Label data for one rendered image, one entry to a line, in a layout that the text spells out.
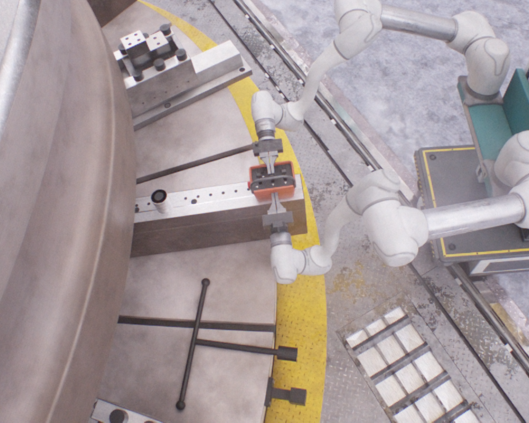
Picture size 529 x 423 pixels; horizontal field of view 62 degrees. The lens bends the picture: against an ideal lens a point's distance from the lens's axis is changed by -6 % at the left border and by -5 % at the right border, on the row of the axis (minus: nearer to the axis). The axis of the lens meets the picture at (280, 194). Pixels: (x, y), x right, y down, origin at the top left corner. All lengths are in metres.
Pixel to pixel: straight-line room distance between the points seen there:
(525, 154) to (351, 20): 0.80
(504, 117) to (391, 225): 0.95
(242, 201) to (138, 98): 1.04
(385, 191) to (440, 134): 1.77
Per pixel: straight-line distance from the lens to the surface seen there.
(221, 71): 3.08
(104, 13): 3.89
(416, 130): 3.25
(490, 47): 2.10
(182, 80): 2.89
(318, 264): 1.96
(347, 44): 1.85
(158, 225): 2.26
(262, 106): 2.08
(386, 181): 1.52
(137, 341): 2.46
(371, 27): 1.83
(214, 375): 2.31
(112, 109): 2.08
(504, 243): 2.59
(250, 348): 2.27
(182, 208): 2.20
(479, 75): 2.13
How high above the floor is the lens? 2.55
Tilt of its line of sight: 60 degrees down
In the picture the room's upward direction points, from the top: 10 degrees counter-clockwise
